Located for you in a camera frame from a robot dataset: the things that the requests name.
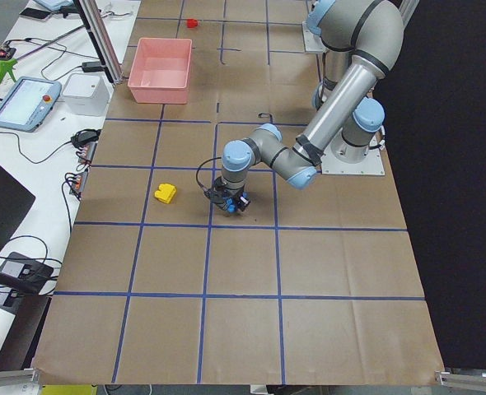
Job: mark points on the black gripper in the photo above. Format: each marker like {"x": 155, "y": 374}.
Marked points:
{"x": 235, "y": 196}

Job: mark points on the blue toy block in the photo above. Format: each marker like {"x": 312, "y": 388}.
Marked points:
{"x": 237, "y": 202}

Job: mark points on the red toy block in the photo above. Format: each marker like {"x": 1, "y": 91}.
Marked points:
{"x": 192, "y": 23}

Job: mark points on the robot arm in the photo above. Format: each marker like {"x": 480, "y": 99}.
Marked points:
{"x": 369, "y": 36}

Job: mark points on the pink plastic box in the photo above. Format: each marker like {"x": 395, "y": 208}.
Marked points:
{"x": 161, "y": 70}

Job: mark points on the yellow toy block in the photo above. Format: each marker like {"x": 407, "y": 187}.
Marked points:
{"x": 165, "y": 193}

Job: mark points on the brown paper table cover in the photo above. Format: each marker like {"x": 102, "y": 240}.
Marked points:
{"x": 170, "y": 277}

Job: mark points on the white plastic container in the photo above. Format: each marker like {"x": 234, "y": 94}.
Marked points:
{"x": 86, "y": 94}

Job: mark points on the black power adapter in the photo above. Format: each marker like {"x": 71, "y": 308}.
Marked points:
{"x": 93, "y": 66}

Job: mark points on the teach pendant tablet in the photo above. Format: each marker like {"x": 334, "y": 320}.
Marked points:
{"x": 28, "y": 103}

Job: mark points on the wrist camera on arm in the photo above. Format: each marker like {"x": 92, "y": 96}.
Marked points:
{"x": 208, "y": 192}

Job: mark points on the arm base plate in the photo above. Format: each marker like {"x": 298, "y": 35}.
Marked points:
{"x": 312, "y": 43}
{"x": 343, "y": 159}

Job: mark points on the aluminium frame post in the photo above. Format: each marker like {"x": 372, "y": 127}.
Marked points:
{"x": 95, "y": 28}

